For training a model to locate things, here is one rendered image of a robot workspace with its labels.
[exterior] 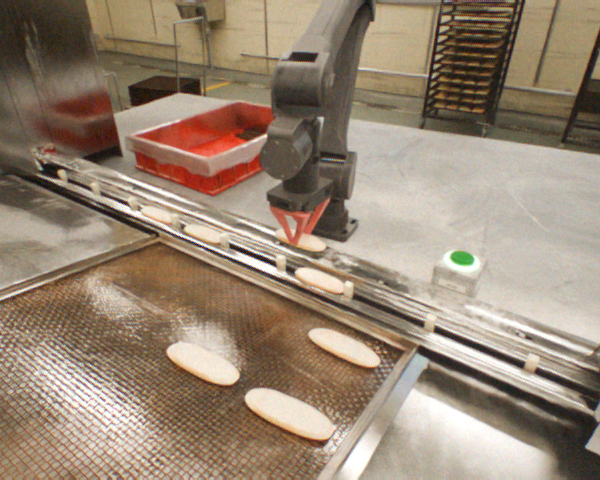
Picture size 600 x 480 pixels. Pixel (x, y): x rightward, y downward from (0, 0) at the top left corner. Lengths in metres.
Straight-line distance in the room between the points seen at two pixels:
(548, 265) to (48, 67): 1.23
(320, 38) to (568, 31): 4.36
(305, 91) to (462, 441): 0.49
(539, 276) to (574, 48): 4.13
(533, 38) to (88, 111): 4.29
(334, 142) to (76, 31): 0.76
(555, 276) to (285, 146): 0.60
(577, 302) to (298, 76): 0.61
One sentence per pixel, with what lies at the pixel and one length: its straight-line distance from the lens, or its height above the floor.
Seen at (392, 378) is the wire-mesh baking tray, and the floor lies 0.90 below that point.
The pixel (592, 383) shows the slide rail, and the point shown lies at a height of 0.85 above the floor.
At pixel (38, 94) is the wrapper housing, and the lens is 1.29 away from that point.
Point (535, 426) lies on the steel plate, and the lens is 0.67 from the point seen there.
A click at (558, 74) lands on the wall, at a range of 5.00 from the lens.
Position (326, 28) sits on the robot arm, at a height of 1.24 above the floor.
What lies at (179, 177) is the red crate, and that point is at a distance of 1.19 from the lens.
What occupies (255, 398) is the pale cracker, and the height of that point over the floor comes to 0.93.
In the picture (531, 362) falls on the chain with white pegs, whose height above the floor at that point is 0.87.
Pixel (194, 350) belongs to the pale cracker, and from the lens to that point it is 0.54.
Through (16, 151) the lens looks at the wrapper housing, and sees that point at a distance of 1.28.
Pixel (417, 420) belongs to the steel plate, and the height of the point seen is 0.82.
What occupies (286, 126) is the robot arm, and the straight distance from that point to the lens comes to 0.56.
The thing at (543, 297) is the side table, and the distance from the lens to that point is 0.88.
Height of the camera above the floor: 1.32
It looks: 32 degrees down
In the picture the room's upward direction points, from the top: straight up
